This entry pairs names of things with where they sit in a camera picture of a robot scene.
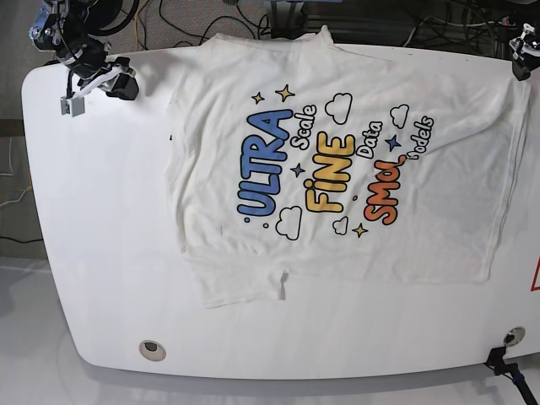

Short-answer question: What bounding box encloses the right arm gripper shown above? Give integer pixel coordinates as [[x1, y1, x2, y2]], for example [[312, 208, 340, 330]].
[[60, 57, 139, 116]]

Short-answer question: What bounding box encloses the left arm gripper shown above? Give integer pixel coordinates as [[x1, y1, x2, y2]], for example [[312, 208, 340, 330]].
[[509, 23, 540, 80]]

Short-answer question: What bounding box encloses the white printed T-shirt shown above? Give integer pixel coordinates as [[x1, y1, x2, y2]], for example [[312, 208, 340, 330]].
[[167, 30, 531, 308]]

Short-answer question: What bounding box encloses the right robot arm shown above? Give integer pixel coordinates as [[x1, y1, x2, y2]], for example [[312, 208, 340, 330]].
[[29, 1, 140, 117]]

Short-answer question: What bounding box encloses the red white warning sticker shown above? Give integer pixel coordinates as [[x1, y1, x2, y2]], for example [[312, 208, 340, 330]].
[[530, 257, 540, 292]]

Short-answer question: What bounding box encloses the yellow cable on floor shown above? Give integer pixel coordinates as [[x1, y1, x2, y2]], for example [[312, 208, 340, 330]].
[[132, 0, 141, 51]]

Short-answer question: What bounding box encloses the left table cable grommet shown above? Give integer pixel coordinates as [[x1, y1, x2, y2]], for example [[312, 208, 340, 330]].
[[138, 340, 166, 362]]

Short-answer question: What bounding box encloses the table cable grommet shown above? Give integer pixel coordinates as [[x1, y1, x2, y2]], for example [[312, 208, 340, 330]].
[[138, 340, 166, 362], [503, 327, 526, 348]]

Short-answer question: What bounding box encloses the right table cable grommet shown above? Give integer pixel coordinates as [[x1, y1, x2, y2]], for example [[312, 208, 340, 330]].
[[503, 327, 526, 348]]

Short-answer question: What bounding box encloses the black clamp with cable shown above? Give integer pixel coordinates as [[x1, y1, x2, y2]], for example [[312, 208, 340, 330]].
[[484, 347, 538, 405]]

